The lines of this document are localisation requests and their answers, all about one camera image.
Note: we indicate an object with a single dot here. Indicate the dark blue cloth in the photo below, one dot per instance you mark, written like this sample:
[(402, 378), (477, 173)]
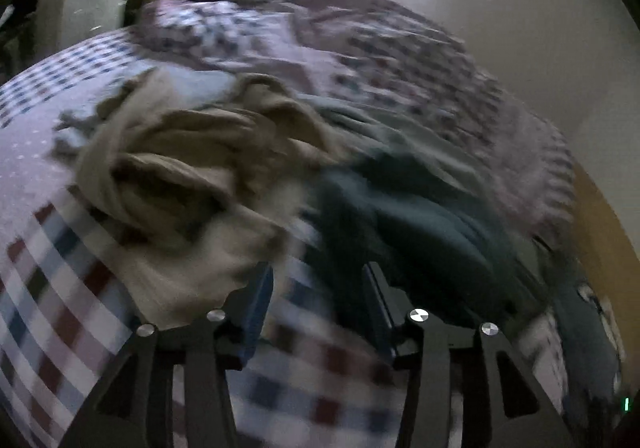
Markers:
[(585, 353)]

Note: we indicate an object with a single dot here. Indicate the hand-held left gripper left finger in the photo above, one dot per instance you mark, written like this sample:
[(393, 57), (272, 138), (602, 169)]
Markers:
[(257, 300)]

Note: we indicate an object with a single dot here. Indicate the checkered quilt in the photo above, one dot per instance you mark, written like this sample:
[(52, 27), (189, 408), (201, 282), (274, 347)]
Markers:
[(400, 53)]

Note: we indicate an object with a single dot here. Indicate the beige garment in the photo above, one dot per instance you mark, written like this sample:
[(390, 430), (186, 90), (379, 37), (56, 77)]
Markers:
[(190, 168)]

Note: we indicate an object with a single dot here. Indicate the dark teal garment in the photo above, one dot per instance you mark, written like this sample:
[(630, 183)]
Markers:
[(400, 228)]

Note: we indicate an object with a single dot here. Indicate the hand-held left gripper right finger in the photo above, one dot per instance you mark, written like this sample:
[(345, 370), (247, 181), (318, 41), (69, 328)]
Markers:
[(376, 308)]

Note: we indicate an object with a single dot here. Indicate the pale green garment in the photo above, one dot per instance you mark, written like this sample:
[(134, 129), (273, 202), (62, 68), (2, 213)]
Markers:
[(400, 128)]

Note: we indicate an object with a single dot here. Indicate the silver suitcase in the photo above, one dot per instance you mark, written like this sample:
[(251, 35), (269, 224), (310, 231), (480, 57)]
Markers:
[(85, 8)]

